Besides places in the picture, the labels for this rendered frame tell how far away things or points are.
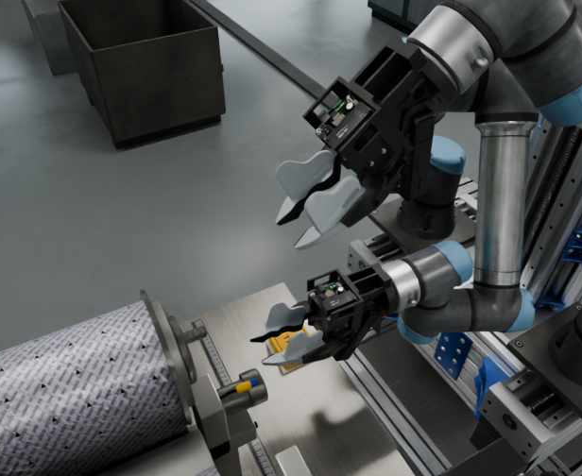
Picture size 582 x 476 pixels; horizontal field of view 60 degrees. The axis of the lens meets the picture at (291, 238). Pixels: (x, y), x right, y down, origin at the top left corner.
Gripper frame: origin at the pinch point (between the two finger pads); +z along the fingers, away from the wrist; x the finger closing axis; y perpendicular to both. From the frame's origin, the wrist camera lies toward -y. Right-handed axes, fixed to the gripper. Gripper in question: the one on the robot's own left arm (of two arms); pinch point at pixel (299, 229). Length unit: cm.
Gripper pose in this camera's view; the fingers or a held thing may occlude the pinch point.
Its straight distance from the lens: 53.6
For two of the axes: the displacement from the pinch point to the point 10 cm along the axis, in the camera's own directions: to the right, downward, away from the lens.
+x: 4.6, 6.1, -6.5
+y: -5.7, -3.6, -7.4
